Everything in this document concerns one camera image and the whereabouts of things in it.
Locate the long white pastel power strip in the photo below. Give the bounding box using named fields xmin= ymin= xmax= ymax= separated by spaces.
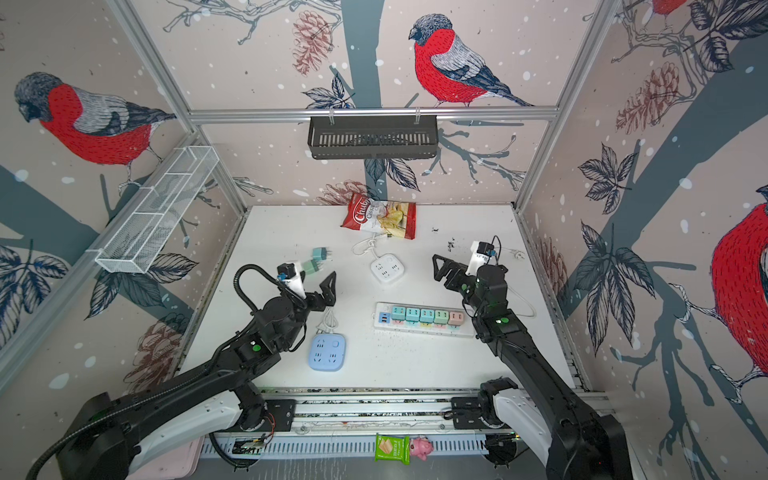
xmin=372 ymin=302 xmax=476 ymax=338

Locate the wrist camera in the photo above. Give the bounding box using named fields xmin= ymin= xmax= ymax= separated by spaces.
xmin=465 ymin=241 xmax=498 ymax=276
xmin=277 ymin=262 xmax=306 ymax=300

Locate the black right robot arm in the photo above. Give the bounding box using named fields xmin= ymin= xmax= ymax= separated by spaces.
xmin=432 ymin=254 xmax=633 ymax=479

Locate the black hanging wire basket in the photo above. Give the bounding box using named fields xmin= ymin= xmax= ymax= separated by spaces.
xmin=307 ymin=115 xmax=439 ymax=160

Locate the red white chips bag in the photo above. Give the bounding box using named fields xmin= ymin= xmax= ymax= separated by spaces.
xmin=342 ymin=193 xmax=417 ymax=240

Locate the pink charger plug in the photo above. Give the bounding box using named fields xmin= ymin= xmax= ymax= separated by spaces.
xmin=448 ymin=311 xmax=465 ymax=327

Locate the green snack packet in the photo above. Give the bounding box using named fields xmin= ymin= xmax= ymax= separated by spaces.
xmin=374 ymin=434 xmax=411 ymax=465

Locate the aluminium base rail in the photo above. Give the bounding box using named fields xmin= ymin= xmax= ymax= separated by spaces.
xmin=197 ymin=386 xmax=619 ymax=460

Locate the long strip white cable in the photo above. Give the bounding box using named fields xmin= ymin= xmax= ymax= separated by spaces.
xmin=472 ymin=247 xmax=536 ymax=319

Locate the aluminium frame post back left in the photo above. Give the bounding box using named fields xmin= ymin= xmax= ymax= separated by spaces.
xmin=106 ymin=0 xmax=248 ymax=215

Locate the aluminium frame top bar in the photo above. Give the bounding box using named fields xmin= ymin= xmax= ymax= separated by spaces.
xmin=187 ymin=106 xmax=561 ymax=125

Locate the pink tray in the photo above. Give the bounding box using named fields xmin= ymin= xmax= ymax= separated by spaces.
xmin=127 ymin=438 xmax=204 ymax=480

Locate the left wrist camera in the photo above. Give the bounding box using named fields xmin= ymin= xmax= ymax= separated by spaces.
xmin=277 ymin=262 xmax=306 ymax=300

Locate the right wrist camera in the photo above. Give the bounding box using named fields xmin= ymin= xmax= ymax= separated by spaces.
xmin=465 ymin=241 xmax=498 ymax=276

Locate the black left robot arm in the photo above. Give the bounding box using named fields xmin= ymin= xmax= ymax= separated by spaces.
xmin=26 ymin=264 xmax=337 ymax=479

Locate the pink pig toy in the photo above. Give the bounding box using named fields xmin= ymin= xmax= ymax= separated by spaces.
xmin=409 ymin=437 xmax=434 ymax=461

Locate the aluminium frame post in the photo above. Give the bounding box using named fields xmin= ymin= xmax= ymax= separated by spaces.
xmin=515 ymin=1 xmax=621 ymax=214
xmin=106 ymin=0 xmax=248 ymax=215

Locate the white square power strip cable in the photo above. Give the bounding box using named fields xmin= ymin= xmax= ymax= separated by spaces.
xmin=351 ymin=232 xmax=385 ymax=258

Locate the blue square power strip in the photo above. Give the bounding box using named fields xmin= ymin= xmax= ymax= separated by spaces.
xmin=308 ymin=333 xmax=347 ymax=372

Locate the green charger plug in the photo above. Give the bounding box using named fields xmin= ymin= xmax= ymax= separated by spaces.
xmin=301 ymin=259 xmax=322 ymax=275
xmin=434 ymin=310 xmax=450 ymax=325

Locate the aluminium frame post back right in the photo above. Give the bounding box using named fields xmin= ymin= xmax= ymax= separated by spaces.
xmin=515 ymin=1 xmax=621 ymax=214

